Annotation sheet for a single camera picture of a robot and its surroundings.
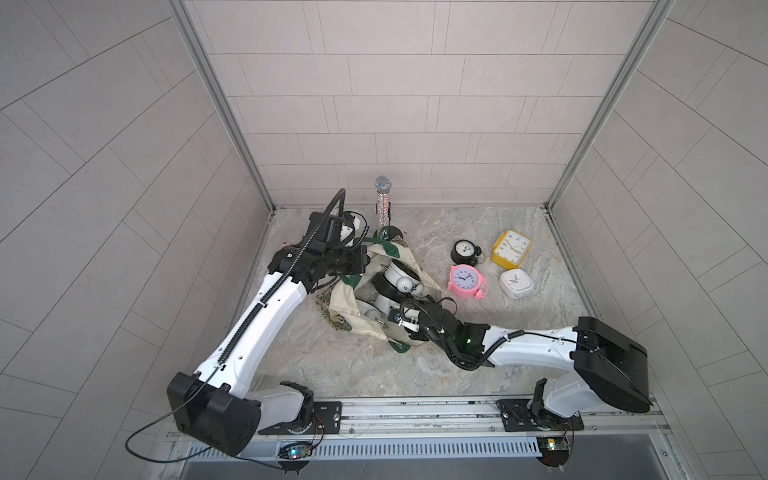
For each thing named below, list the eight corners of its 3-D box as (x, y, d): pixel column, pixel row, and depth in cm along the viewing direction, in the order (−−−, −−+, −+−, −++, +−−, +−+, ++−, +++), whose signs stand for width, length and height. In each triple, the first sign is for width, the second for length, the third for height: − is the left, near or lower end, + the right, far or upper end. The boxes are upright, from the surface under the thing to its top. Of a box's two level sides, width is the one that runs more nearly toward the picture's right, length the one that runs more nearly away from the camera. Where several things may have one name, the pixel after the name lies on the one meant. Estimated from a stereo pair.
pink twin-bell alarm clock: (449, 299, 93) (450, 295, 91) (445, 268, 100) (446, 264, 98) (487, 299, 93) (489, 295, 91) (481, 268, 100) (483, 264, 98)
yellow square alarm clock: (483, 255, 104) (485, 251, 102) (502, 230, 111) (504, 225, 109) (514, 273, 99) (517, 269, 97) (532, 245, 107) (534, 241, 105)
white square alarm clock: (503, 298, 93) (506, 293, 91) (497, 273, 99) (499, 268, 97) (533, 298, 93) (537, 293, 91) (525, 273, 99) (528, 268, 97)
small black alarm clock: (451, 265, 101) (453, 259, 99) (449, 245, 107) (450, 239, 104) (481, 265, 101) (483, 259, 99) (477, 245, 107) (479, 239, 104)
